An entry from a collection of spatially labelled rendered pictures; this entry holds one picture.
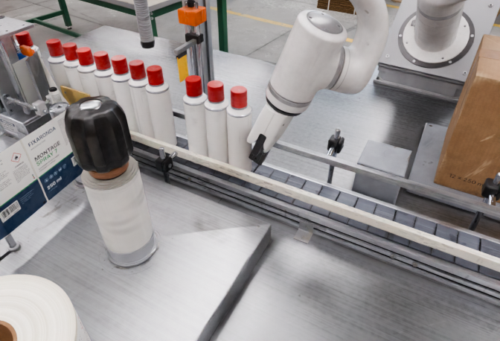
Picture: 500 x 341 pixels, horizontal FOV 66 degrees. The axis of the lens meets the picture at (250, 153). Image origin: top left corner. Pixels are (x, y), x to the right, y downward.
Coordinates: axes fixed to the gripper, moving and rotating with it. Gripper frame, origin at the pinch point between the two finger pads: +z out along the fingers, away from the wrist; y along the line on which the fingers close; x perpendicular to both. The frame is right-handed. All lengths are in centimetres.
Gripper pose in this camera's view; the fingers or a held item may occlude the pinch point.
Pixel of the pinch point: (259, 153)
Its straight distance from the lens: 81.3
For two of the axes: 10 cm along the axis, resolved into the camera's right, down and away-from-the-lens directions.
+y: -4.7, 5.4, -7.0
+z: -3.0, 6.4, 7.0
